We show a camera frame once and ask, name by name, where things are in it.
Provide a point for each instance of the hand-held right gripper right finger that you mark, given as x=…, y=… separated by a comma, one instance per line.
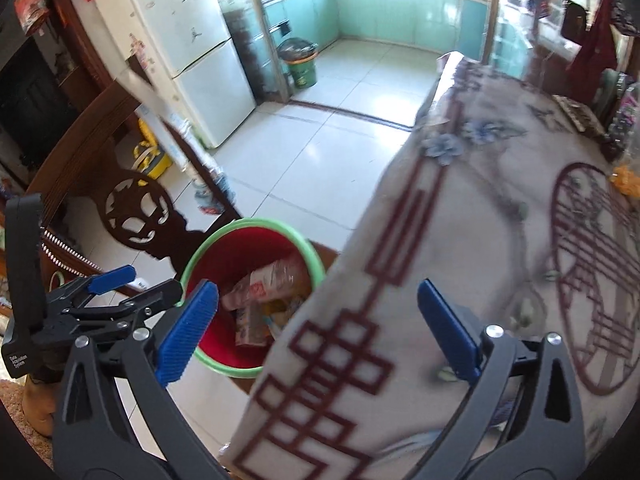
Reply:
x=450, y=330

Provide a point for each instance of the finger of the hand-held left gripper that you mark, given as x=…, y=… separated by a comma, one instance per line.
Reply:
x=145, y=305
x=112, y=277

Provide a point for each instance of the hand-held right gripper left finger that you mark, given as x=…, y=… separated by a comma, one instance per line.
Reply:
x=187, y=332

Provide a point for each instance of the red bucket with green rim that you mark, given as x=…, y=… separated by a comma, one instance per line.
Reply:
x=225, y=255

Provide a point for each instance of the person's left forearm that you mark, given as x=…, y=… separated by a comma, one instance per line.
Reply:
x=37, y=405

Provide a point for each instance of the black shoulder bag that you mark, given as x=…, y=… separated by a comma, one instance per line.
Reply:
x=574, y=22

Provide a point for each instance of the carved wooden chair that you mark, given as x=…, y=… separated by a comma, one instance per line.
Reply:
x=135, y=210

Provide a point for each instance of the white snack packet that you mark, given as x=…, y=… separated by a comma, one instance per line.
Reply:
x=265, y=282

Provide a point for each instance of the clear bottle red label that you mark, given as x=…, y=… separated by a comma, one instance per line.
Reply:
x=206, y=200

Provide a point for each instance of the yellow bag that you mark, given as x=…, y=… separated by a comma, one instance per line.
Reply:
x=150, y=155

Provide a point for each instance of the brown plush cushion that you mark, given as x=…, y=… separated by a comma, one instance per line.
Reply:
x=12, y=405

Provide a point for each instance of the black television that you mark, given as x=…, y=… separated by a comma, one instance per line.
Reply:
x=30, y=105

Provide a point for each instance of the long white printed roll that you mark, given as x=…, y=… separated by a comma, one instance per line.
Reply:
x=165, y=115

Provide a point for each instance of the clear zip bag orange snacks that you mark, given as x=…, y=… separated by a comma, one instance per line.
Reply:
x=625, y=175

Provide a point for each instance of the white refrigerator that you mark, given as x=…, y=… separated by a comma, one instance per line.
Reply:
x=190, y=50

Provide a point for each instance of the dark snack packet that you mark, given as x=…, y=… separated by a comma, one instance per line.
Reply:
x=580, y=115

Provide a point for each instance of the red snack packet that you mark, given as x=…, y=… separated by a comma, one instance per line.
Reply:
x=31, y=7

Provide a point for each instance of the green bin with black liner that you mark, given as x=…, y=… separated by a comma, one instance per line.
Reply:
x=299, y=65

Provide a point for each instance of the maroon hanging garment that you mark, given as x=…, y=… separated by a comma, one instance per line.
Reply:
x=595, y=50

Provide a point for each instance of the teal kitchen cabinets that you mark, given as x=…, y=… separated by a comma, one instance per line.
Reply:
x=400, y=15

